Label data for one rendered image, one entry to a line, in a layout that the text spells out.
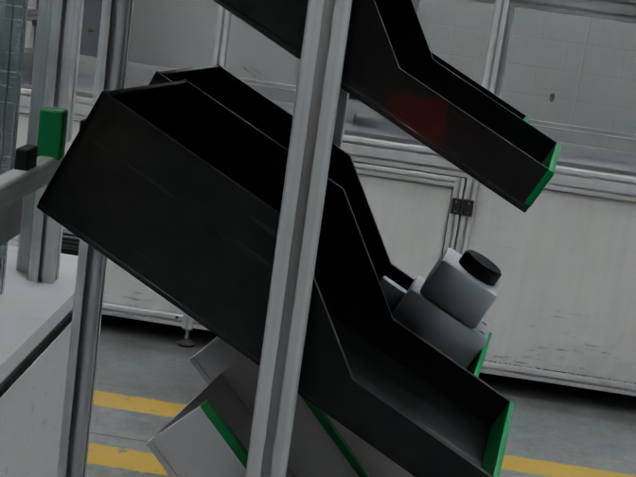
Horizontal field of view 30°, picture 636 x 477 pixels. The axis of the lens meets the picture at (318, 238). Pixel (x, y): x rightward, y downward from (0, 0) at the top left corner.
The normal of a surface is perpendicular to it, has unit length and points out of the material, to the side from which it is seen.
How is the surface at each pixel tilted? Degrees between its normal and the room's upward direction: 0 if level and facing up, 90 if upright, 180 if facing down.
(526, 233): 90
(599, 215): 90
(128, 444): 0
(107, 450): 0
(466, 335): 91
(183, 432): 90
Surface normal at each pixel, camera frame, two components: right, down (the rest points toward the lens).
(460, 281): -0.20, 0.19
